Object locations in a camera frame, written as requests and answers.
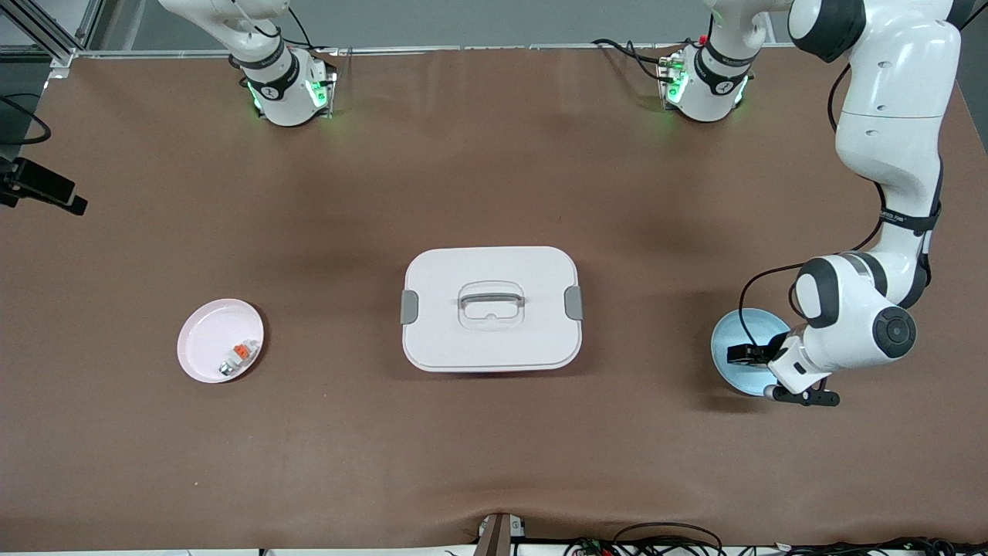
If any light blue round plate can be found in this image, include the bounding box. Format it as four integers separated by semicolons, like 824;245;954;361
710;307;796;397

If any pink round plate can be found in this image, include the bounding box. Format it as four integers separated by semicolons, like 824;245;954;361
177;298;265;385

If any white lidded storage box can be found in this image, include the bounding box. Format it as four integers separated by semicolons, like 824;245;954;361
400;246;584;374

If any brown table cloth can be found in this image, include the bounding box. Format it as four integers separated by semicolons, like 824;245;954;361
0;45;988;553

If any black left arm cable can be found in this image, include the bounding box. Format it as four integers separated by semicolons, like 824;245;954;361
739;62;944;364

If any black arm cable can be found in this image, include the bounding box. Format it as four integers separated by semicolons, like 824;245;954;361
739;62;944;364
0;94;52;146

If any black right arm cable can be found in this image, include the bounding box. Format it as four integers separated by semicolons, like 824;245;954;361
0;94;52;146

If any aluminium frame profile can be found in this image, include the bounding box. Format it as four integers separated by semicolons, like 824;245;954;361
0;0;105;69

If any black looped cable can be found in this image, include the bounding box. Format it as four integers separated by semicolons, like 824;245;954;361
610;523;726;556

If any black cable bundle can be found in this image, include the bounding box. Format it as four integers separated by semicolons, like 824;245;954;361
772;535;988;556

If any white orange switch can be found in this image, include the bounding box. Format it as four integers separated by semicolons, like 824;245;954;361
218;338;259;377

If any grey box lid handle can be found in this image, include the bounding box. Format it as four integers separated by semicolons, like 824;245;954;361
459;287;526;310

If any black base cable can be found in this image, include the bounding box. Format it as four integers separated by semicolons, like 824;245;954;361
284;0;340;56
592;37;684;82

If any brown post with bracket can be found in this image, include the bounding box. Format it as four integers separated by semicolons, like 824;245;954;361
473;512;527;556

